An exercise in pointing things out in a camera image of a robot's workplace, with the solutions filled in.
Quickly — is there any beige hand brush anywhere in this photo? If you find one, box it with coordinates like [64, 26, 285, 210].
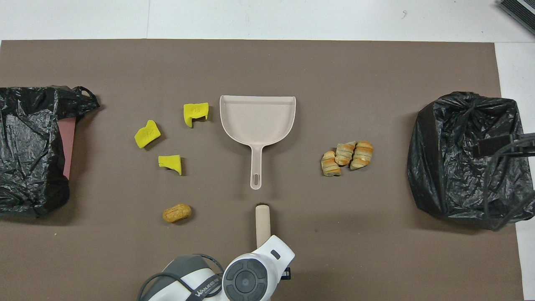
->
[255, 204, 271, 248]

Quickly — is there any brown bread roll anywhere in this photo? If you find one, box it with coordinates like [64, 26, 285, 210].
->
[162, 203, 192, 224]

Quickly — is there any beige plastic dustpan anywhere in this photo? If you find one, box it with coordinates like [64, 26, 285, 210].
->
[220, 95, 296, 190]

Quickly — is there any yellow and green sponge piece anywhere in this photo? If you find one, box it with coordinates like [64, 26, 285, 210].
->
[134, 120, 161, 149]
[183, 102, 209, 128]
[158, 155, 183, 176]

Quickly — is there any black trash bag bin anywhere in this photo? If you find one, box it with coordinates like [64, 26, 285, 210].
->
[408, 91, 535, 230]

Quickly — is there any pink bin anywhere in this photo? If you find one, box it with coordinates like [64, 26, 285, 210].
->
[59, 117, 76, 180]

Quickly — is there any striped croissant piece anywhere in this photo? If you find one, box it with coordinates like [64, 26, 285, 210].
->
[350, 140, 374, 170]
[321, 151, 342, 177]
[335, 141, 357, 166]

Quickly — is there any dark ribbed panel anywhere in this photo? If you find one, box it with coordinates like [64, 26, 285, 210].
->
[499, 0, 535, 35]

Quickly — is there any brown table mat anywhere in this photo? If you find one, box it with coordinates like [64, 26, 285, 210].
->
[0, 40, 525, 301]

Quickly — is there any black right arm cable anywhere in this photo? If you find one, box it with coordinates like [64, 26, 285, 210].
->
[483, 140, 535, 231]

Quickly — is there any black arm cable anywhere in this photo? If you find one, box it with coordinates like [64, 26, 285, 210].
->
[483, 140, 535, 231]
[138, 254, 224, 301]

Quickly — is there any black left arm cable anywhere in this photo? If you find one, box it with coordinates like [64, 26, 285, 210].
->
[138, 254, 224, 301]

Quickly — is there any black trash bag with handles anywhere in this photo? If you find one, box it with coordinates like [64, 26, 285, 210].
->
[0, 86, 101, 218]

